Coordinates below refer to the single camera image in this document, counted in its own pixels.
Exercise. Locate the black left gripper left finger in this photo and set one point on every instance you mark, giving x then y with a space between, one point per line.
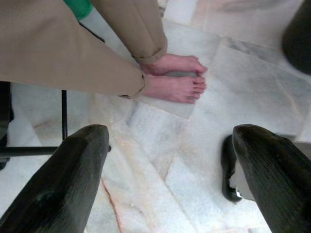
53 189

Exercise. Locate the person's left khaki trouser leg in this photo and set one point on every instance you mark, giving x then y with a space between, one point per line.
136 26

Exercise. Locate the person's bare right foot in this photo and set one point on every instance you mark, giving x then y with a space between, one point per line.
175 88

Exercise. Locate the person's right khaki trouser leg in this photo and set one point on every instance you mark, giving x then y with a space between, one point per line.
56 48

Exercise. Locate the person's khaki trouser leg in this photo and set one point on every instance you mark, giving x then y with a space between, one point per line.
136 26
56 48

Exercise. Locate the black rubbish bin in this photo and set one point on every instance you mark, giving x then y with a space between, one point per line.
298 41

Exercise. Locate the person's bare left foot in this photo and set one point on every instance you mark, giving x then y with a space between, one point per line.
175 63

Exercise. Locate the green garment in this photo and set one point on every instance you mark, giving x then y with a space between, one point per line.
81 8

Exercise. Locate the black metal frame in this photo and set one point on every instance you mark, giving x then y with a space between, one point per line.
64 116

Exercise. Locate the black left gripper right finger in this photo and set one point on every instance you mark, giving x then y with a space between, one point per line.
279 184

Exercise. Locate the person's bare foot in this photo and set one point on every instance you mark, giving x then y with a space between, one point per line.
175 88
175 63

